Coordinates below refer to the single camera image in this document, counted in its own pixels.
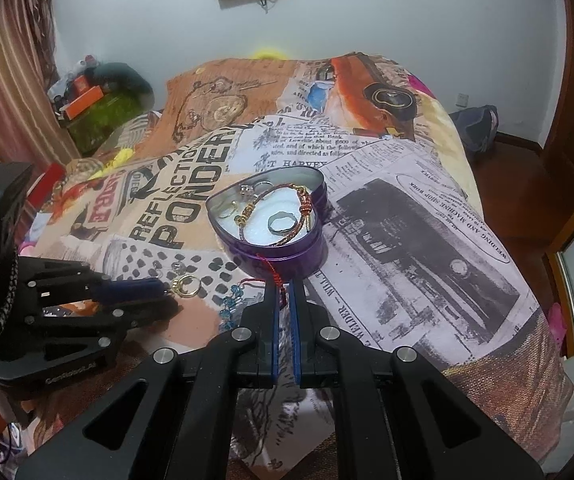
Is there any pink cloth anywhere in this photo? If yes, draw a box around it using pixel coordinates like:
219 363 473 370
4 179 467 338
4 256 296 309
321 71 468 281
548 302 568 357

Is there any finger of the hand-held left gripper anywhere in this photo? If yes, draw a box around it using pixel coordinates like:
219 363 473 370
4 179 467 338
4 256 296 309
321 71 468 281
29 294 178 343
18 257 166 307

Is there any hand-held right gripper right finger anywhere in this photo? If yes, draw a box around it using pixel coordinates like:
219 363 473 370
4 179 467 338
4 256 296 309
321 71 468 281
289 280 545 480

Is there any green cloth-covered table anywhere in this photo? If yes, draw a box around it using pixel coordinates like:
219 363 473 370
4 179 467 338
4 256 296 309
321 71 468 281
66 92 144 159

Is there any red box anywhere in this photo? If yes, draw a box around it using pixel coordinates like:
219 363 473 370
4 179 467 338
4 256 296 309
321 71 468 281
27 162 66 211

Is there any gold ring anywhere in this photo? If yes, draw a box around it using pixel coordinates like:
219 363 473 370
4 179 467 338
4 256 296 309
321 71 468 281
173 275 202 299

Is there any red braided bracelet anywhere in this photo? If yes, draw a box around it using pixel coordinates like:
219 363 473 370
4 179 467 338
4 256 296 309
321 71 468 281
234 183 316 307

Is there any dark blue backpack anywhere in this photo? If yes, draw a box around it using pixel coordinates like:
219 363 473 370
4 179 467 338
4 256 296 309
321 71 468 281
449 105 500 157

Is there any printed blanket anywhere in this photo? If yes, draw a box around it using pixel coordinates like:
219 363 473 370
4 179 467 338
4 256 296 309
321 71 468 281
17 51 574 480

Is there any silver band ring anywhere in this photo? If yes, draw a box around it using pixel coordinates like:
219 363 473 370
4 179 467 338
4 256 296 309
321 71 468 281
268 211 294 235

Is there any dark green bag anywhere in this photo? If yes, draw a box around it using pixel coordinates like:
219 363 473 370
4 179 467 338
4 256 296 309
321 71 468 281
89 62 156 109

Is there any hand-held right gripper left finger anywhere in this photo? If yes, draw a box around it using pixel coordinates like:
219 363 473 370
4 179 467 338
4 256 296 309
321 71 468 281
14 280 280 480

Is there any blue bead string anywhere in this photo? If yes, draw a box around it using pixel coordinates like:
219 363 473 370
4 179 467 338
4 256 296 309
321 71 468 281
221 284 244 322

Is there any orange box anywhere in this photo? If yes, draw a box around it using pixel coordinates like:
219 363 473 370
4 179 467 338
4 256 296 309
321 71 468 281
61 85 107 121

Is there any purple heart-shaped tin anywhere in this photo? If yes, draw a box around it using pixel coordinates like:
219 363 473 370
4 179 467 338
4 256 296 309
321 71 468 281
205 166 328 280

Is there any striped brown curtain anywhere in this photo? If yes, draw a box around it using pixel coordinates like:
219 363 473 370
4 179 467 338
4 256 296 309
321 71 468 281
0 0 84 181

